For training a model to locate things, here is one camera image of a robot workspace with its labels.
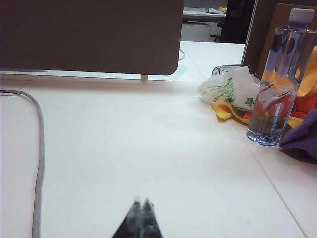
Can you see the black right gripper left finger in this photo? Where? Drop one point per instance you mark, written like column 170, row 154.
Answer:
column 132, row 220

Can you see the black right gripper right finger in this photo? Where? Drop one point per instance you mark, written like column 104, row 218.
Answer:
column 149, row 220

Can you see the black and white box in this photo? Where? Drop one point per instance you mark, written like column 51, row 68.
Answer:
column 223, row 70

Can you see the yellow cloth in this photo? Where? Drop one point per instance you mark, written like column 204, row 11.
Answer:
column 225, row 112

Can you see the white green-printed plastic bag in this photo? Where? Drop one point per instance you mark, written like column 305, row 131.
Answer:
column 227, row 89

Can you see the purple cloth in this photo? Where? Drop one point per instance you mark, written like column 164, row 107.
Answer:
column 303, row 138

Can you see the clear plastic water bottle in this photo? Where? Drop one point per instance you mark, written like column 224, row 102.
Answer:
column 280, row 81

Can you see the red orange cloth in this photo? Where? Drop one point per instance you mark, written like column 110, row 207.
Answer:
column 303, row 104

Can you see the white background desk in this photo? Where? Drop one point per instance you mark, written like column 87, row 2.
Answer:
column 200, row 18

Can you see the black office chair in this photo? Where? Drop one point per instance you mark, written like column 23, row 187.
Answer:
column 235, row 21

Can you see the brown cardboard panel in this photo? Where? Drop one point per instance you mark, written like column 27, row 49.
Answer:
column 262, row 34

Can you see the white divider support bracket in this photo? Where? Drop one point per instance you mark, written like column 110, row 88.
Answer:
column 143, row 77

